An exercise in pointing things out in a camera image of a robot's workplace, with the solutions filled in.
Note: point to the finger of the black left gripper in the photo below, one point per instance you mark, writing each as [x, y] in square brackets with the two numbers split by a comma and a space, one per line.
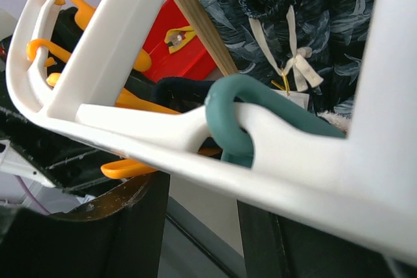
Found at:
[70, 165]

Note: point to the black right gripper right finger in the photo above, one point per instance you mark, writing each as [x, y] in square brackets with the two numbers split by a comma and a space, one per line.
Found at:
[275, 246]

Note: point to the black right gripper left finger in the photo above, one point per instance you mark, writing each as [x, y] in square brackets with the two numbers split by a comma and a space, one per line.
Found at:
[118, 234]

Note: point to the white round clip hanger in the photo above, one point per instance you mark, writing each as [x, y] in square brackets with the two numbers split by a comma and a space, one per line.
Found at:
[364, 192]

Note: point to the navy sock green stripe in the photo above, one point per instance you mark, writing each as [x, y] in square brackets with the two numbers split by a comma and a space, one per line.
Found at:
[180, 94]

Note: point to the red plastic tray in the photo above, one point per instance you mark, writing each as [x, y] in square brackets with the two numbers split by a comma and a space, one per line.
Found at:
[192, 62]

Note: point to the yellow sock upper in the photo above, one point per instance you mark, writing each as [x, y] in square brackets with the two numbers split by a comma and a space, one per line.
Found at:
[176, 39]

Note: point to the teal clothes peg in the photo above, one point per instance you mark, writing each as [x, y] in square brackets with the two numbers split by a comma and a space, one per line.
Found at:
[266, 129]

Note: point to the wooden hanging rack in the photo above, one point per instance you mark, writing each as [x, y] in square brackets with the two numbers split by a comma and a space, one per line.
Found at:
[208, 35]

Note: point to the dark patterned cloth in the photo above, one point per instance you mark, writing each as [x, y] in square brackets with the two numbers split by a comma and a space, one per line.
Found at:
[256, 34]

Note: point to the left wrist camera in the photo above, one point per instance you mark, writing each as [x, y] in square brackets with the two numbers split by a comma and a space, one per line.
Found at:
[14, 163]

